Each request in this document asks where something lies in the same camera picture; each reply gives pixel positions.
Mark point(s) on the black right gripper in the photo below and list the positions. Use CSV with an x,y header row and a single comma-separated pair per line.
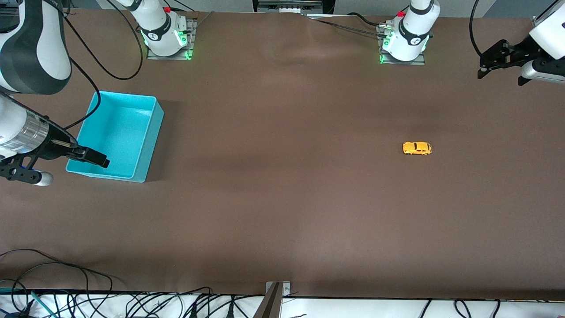
x,y
54,147

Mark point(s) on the teal plastic bin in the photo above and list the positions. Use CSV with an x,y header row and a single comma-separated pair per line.
x,y
119,132

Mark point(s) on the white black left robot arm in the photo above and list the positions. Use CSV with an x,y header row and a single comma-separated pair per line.
x,y
412,31

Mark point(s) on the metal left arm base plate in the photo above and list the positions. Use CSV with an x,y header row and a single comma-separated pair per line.
x,y
421,61

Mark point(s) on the thin grey rod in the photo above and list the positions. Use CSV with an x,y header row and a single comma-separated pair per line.
x,y
201,22

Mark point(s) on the black power plug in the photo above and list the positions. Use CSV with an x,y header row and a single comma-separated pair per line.
x,y
230,309
193,310

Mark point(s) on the yellow beetle toy car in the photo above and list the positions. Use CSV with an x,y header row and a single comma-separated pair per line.
x,y
417,148

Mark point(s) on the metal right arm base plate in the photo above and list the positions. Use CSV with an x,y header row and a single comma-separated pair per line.
x,y
189,49

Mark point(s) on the small metal mounting plate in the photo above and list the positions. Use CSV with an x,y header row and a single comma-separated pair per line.
x,y
287,289

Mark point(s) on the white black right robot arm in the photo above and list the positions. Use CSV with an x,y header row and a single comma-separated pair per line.
x,y
22,44

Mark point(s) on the grey power strip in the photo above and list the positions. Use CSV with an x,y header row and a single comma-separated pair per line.
x,y
289,5

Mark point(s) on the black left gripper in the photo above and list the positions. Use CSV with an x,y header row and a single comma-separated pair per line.
x,y
519,53

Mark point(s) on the grey camera pole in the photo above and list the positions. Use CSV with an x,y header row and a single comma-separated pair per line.
x,y
270,305

